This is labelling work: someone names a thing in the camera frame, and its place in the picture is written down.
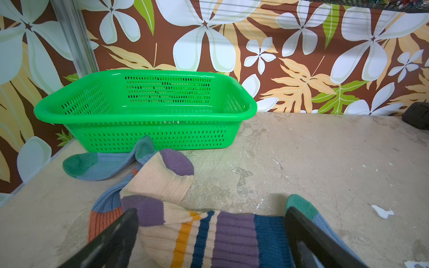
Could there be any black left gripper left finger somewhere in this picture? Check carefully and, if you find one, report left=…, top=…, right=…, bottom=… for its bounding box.
left=60, top=209, right=139, bottom=268

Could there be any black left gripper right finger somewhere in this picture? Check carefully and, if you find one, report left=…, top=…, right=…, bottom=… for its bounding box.
left=284, top=207, right=367, bottom=268

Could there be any cream purple striped sock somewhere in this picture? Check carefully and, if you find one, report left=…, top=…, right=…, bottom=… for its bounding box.
left=120, top=149, right=194, bottom=204
left=121, top=195, right=294, bottom=268

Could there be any blue green orange sock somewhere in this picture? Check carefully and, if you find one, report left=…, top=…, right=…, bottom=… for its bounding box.
left=63, top=135, right=157, bottom=181
left=88, top=168, right=140, bottom=242

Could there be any white paper scrap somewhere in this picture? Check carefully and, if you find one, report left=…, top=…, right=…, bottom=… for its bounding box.
left=371, top=204, right=394, bottom=219

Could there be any green plastic basket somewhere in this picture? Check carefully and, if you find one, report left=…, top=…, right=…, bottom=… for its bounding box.
left=34, top=69, right=257, bottom=153

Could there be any black plastic tool case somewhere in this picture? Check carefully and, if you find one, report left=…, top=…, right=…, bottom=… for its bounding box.
left=402, top=102, right=429, bottom=130

